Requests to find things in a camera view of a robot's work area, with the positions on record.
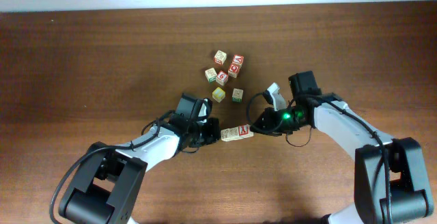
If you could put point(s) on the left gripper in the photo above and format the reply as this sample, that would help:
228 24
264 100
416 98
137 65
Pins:
214 132

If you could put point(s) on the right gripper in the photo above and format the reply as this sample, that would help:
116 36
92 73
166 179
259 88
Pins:
261 123

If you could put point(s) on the block with green Z side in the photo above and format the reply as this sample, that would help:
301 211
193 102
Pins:
225 134

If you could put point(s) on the snail picture block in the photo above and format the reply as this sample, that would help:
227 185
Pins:
234 134

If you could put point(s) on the red letter Y block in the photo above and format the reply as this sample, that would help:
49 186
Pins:
244 131

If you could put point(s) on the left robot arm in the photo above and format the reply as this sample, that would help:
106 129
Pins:
106 180

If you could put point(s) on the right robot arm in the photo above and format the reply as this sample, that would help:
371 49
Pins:
391 183

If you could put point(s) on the yellow number 1 block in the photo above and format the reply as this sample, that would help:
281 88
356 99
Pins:
218 94

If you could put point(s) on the butterfly block green side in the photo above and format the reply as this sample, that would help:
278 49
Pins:
237 95

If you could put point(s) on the red number 6 block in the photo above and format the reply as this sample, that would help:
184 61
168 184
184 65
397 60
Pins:
222 78

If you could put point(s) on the red letter Q block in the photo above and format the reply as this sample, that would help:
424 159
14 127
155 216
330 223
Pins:
234 70

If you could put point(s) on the red letter A block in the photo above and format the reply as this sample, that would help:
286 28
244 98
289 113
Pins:
238 60

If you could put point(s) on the block with red C side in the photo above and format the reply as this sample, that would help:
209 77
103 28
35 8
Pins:
220 57

